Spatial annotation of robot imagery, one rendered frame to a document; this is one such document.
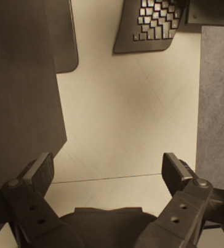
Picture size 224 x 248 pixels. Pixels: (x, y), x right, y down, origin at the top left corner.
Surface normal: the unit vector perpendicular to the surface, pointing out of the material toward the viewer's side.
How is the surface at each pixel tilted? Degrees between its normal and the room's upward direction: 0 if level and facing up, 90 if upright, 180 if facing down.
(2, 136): 86
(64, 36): 0
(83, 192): 0
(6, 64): 86
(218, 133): 0
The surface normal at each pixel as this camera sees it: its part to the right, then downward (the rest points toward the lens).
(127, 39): 0.10, 0.31
